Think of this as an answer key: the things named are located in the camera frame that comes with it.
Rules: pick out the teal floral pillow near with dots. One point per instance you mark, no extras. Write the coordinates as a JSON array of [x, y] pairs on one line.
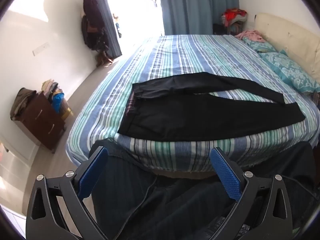
[[291, 73]]

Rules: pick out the dark coats on rack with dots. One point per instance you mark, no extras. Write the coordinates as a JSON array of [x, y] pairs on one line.
[[93, 27]]

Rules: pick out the teal floral pillow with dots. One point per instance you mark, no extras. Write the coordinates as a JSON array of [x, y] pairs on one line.
[[260, 47], [291, 73]]

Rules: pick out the operator black trousers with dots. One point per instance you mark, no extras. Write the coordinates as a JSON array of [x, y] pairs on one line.
[[131, 202]]

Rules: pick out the white wall switch plate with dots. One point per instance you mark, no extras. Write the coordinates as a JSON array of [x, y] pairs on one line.
[[41, 48]]

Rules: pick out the blue curtain right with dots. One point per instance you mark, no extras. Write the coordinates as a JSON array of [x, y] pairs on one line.
[[193, 16]]

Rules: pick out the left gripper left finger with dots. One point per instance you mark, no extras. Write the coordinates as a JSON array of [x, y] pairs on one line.
[[44, 216]]

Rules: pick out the blue curtain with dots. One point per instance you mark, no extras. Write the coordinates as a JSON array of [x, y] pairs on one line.
[[193, 16], [114, 46]]

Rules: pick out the striped bed cover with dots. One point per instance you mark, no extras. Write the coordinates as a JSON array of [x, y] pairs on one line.
[[222, 55]]

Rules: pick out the red clothes pile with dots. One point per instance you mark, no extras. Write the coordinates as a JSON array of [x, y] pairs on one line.
[[229, 16]]

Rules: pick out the clothes pile on dresser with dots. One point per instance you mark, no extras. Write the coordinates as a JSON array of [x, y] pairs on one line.
[[56, 98]]

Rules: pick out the brown wooden dresser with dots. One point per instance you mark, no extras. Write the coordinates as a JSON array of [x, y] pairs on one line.
[[41, 124]]

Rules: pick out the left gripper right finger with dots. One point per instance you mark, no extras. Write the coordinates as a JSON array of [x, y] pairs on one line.
[[243, 187]]

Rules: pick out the cream padded headboard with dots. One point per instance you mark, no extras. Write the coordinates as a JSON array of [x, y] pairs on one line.
[[301, 45]]

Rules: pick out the teal floral pillow far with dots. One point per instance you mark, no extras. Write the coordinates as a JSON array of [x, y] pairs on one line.
[[260, 47]]

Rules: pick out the pink garment on bed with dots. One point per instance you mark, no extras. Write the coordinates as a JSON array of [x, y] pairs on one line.
[[252, 35]]

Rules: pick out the blue curtain left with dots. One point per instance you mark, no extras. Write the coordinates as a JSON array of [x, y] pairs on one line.
[[114, 46]]

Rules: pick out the black pants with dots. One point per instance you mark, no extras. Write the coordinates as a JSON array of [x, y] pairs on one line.
[[204, 107]]

